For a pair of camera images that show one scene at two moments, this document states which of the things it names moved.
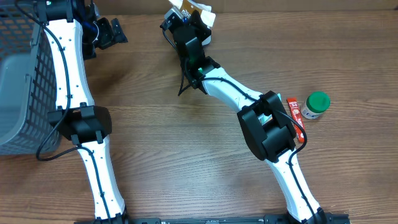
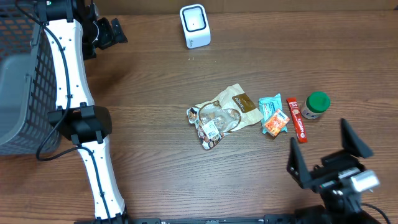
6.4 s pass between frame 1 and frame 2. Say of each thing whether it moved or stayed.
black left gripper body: stayed
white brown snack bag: moved
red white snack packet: stayed
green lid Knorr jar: stayed
